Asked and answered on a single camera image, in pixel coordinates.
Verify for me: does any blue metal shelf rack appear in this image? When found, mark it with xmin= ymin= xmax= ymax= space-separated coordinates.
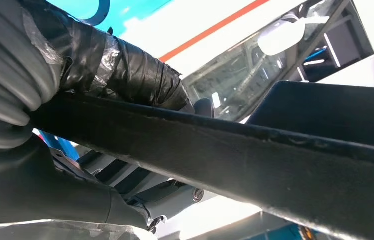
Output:
xmin=39 ymin=0 xmax=310 ymax=240

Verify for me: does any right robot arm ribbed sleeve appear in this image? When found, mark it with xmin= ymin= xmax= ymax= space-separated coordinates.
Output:
xmin=0 ymin=0 xmax=63 ymax=151

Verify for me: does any black curved strap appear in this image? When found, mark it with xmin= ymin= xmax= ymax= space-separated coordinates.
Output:
xmin=80 ymin=0 xmax=111 ymax=27

